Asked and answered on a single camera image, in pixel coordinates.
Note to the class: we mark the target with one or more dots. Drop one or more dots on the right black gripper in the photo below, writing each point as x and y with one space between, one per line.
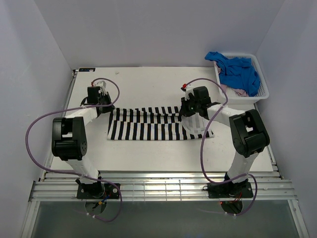
184 110

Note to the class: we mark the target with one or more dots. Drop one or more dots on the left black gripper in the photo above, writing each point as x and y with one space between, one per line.
109 109

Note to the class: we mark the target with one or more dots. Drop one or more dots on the black white striped tank top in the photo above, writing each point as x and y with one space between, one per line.
154 124

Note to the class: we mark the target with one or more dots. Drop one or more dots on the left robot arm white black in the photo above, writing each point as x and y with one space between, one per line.
69 140

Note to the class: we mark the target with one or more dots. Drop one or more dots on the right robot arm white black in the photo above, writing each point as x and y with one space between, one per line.
249 138

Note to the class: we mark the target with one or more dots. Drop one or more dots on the blue tank top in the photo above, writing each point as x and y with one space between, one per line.
236 73

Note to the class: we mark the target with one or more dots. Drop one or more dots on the blue label sticker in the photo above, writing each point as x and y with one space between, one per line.
86 69

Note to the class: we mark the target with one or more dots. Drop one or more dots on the white plastic basket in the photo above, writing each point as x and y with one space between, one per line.
233 98

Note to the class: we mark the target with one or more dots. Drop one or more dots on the pink garment in basket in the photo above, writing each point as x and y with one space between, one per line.
239 92

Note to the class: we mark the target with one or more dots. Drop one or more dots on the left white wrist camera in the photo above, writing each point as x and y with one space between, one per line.
100 85

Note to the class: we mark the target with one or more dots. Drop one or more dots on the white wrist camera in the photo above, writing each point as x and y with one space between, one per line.
188 89
100 85

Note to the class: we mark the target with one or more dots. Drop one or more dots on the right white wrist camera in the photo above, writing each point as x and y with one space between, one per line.
188 89

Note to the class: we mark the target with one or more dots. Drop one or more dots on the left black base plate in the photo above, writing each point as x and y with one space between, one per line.
97 190

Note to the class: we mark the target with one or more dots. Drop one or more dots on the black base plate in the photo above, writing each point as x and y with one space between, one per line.
229 190
97 190

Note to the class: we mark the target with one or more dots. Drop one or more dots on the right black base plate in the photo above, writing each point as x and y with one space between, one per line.
229 190

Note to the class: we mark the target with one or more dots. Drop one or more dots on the aluminium rail frame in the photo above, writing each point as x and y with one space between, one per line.
157 171

